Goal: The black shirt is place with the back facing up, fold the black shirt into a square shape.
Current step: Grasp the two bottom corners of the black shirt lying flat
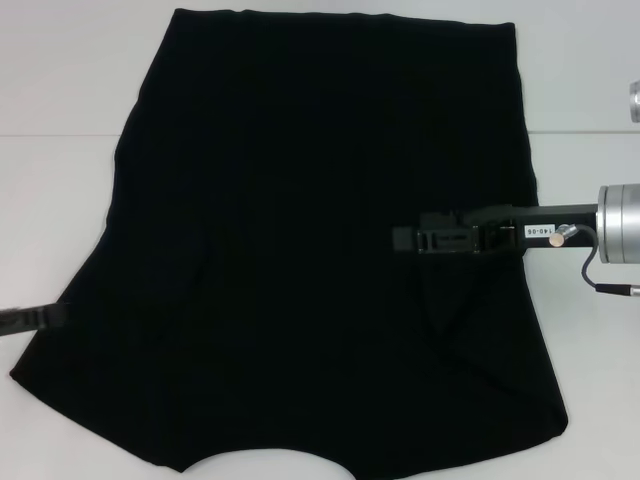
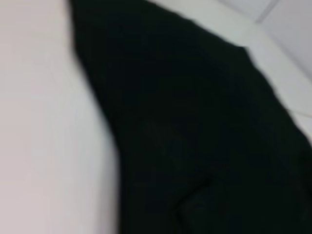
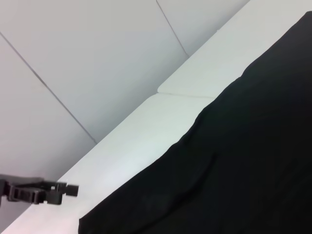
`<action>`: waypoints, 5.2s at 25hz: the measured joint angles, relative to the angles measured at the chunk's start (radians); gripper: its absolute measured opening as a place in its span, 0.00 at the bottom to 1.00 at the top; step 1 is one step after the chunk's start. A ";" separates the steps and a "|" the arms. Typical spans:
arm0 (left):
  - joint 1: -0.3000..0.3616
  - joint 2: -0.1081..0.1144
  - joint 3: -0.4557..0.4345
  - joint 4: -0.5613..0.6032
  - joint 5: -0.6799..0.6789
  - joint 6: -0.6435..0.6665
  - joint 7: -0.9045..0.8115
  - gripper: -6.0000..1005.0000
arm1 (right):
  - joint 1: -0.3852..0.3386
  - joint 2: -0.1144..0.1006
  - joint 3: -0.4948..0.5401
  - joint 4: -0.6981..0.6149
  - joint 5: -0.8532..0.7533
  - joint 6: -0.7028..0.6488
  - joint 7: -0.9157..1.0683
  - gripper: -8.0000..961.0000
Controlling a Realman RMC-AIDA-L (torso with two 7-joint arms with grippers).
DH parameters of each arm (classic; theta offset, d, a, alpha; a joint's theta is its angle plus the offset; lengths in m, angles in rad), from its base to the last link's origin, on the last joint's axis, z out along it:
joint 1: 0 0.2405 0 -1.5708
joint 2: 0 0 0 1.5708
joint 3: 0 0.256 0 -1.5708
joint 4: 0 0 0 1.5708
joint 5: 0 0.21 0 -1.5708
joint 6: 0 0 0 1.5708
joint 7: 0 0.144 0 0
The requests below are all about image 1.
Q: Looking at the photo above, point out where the black t-shirt with FREE print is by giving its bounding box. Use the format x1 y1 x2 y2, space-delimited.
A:
8 7 570 475

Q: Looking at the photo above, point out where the right arm gripper cable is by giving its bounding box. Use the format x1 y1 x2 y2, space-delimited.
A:
547 223 640 297

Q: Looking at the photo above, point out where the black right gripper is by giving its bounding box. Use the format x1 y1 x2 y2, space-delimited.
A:
392 202 601 256

